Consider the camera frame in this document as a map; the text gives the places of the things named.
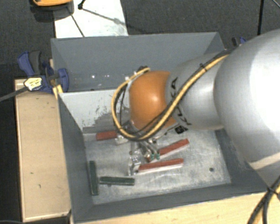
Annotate grey metal bin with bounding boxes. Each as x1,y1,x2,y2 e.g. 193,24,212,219
50,19,272,224

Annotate dark green flat block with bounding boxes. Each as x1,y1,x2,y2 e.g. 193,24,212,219
87,160,100,197
99,173,136,190

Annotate pale wood board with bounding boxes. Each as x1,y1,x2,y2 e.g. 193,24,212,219
8,75,73,223

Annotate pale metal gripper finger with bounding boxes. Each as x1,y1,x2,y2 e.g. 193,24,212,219
127,163,140,176
129,155,143,167

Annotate black cylinder on white bracket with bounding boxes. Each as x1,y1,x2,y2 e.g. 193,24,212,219
174,125,189,135

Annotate red-brown flat block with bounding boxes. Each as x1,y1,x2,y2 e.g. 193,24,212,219
155,138,192,161
135,157,185,175
95,130,119,142

